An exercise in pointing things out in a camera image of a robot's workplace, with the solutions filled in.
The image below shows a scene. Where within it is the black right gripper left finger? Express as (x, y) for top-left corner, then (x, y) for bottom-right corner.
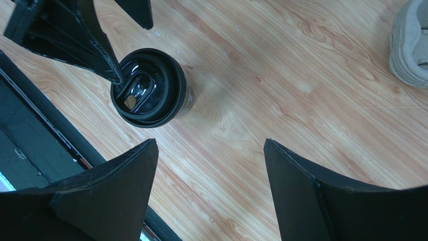
(1, 139), (159, 240)

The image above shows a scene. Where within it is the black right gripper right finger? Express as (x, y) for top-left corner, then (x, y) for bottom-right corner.
(264, 139), (427, 240)

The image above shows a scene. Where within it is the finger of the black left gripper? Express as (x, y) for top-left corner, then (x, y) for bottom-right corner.
(4, 1), (124, 84)
(115, 0), (154, 30)

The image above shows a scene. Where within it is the black cup lid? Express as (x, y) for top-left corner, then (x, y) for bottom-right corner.
(111, 48), (188, 129)

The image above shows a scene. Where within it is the brown pulp cup carrier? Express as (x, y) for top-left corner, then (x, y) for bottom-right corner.
(389, 1), (427, 88)

